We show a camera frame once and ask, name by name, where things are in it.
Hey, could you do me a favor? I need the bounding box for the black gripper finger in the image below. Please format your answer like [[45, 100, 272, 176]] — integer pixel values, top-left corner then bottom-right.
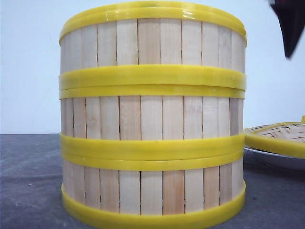
[[269, 0, 305, 58]]

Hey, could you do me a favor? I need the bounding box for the woven bamboo steamer lid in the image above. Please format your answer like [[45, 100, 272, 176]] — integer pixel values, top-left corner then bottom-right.
[[244, 116, 305, 159]]

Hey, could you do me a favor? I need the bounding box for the bamboo steamer basket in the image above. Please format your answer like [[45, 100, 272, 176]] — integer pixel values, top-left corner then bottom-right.
[[60, 95, 244, 167], [61, 151, 245, 228], [59, 1, 247, 99]]

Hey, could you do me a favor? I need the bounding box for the white plate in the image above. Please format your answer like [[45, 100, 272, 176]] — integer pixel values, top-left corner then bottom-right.
[[244, 146, 305, 171]]

